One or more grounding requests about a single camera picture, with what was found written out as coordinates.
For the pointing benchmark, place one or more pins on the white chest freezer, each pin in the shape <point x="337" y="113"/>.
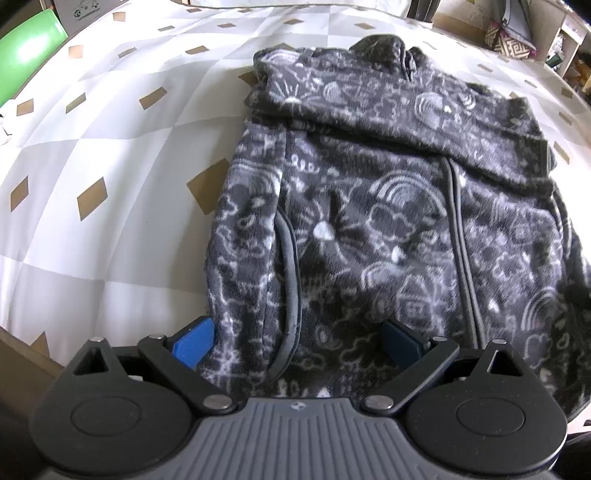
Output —
<point x="90" y="13"/>

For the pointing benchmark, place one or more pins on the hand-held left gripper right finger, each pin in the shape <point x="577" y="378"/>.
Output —
<point x="401" y="344"/>

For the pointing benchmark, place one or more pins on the dark striped floor vase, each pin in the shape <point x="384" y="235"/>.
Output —
<point x="422" y="9"/>

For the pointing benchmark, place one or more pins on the white storage shelf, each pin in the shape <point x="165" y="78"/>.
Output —
<point x="570" y="46"/>

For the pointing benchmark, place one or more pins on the green plastic chair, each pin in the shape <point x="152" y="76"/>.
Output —
<point x="25" y="55"/>

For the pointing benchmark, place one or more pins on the patterned woven stool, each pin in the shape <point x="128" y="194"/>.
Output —
<point x="510" y="46"/>

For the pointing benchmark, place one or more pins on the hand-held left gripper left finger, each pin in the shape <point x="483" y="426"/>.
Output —
<point x="196" y="344"/>

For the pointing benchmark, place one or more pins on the grey white checkered tablecloth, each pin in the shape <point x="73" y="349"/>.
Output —
<point x="115" y="230"/>

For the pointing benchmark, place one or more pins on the grey patterned fleece jacket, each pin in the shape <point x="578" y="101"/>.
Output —
<point x="392" y="207"/>

